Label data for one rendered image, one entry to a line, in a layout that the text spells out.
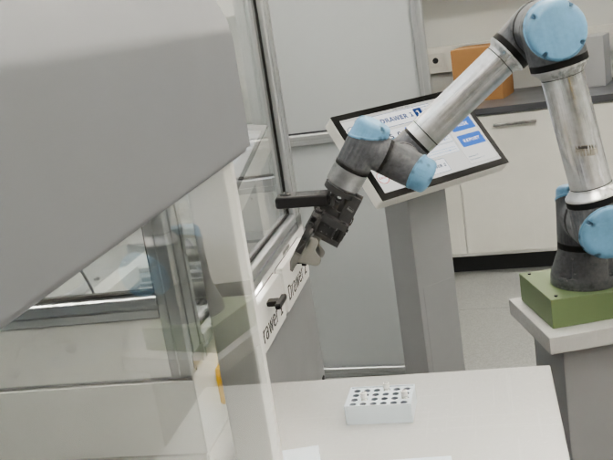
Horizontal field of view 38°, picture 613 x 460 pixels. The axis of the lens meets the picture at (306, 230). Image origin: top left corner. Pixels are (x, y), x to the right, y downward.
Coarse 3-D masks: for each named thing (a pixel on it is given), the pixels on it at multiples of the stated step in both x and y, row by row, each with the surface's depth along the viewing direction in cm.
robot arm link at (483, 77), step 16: (512, 16) 185; (512, 32) 183; (496, 48) 186; (512, 48) 184; (480, 64) 187; (496, 64) 186; (512, 64) 186; (464, 80) 188; (480, 80) 187; (496, 80) 187; (448, 96) 189; (464, 96) 187; (480, 96) 188; (432, 112) 189; (448, 112) 188; (464, 112) 189; (416, 128) 190; (432, 128) 189; (448, 128) 190; (416, 144) 190; (432, 144) 191
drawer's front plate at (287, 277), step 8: (296, 240) 234; (288, 256) 219; (280, 264) 214; (288, 264) 217; (280, 272) 210; (288, 272) 216; (296, 272) 225; (304, 272) 233; (288, 280) 215; (296, 280) 224; (304, 280) 232; (296, 288) 223; (288, 296) 214; (296, 296) 222; (288, 304) 213
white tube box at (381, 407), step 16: (400, 384) 168; (352, 400) 166; (368, 400) 164; (384, 400) 163; (400, 400) 162; (416, 400) 168; (352, 416) 163; (368, 416) 162; (384, 416) 161; (400, 416) 161
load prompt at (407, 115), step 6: (408, 108) 274; (414, 108) 276; (420, 108) 276; (384, 114) 269; (390, 114) 270; (396, 114) 271; (402, 114) 272; (408, 114) 273; (414, 114) 274; (354, 120) 263; (384, 120) 268; (390, 120) 269; (396, 120) 270; (402, 120) 271; (408, 120) 271; (390, 126) 267
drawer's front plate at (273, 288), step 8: (272, 280) 202; (280, 280) 207; (264, 288) 196; (272, 288) 199; (280, 288) 206; (264, 296) 192; (272, 296) 198; (264, 304) 191; (264, 312) 190; (272, 312) 197; (280, 312) 204; (264, 320) 189; (280, 320) 203; (264, 328) 189; (272, 336) 195; (264, 344) 188
